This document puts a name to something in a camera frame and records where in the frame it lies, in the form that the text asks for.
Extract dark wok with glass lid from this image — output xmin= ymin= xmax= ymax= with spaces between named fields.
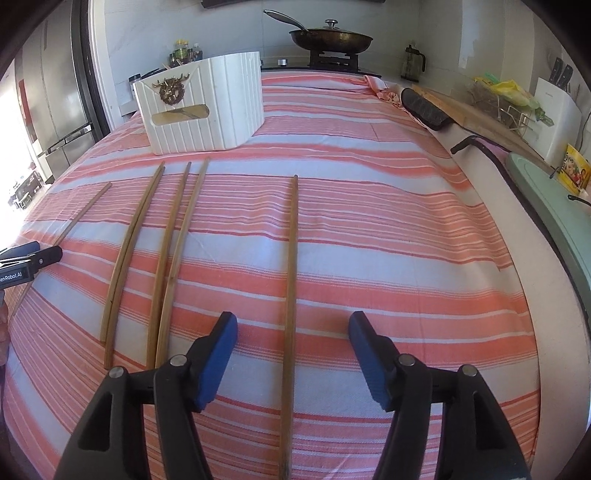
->
xmin=263 ymin=9 xmax=374 ymax=54

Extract green round board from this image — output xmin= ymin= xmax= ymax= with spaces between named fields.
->
xmin=505 ymin=152 xmax=591 ymax=324

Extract white ribbed utensil box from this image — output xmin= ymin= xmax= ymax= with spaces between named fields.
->
xmin=133 ymin=52 xmax=266 ymax=156

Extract black brush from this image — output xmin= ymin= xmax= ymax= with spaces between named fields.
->
xmin=400 ymin=88 xmax=454 ymax=132

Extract white knife block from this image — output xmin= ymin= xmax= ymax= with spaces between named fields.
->
xmin=531 ymin=77 xmax=583 ymax=162

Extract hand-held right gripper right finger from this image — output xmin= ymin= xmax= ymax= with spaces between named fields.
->
xmin=348 ymin=311 xmax=532 ymax=480

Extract grey refrigerator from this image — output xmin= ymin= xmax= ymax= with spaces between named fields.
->
xmin=14 ymin=0 xmax=100 ymax=176

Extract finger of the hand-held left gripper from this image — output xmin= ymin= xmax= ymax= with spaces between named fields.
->
xmin=21 ymin=246 xmax=64 ymax=272
xmin=0 ymin=242 xmax=41 ymax=265

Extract black gas cooktop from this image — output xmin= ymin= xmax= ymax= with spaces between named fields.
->
xmin=260 ymin=48 xmax=384 ymax=77

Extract wooden cutting board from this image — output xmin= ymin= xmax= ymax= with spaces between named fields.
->
xmin=411 ymin=84 xmax=555 ymax=171

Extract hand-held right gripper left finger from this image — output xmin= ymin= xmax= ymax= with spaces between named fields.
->
xmin=53 ymin=311 xmax=239 ymax=480

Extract yellow plastic bag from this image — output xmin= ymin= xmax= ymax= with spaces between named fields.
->
xmin=473 ymin=74 xmax=539 ymax=109

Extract wire basket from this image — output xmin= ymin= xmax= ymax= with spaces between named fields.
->
xmin=466 ymin=78 xmax=543 ymax=134

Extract black handle knives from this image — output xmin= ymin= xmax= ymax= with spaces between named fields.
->
xmin=551 ymin=58 xmax=575 ymax=88

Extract glass french press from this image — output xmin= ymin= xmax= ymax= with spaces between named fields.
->
xmin=401 ymin=41 xmax=426 ymax=84

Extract pair of wooden chopsticks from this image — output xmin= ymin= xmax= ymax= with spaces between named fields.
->
xmin=104 ymin=165 xmax=167 ymax=370

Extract pink striped tablecloth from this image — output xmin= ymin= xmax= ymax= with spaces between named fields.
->
xmin=2 ymin=71 xmax=541 ymax=480

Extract yellow printed mug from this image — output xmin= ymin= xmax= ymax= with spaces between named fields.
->
xmin=560 ymin=144 xmax=591 ymax=195

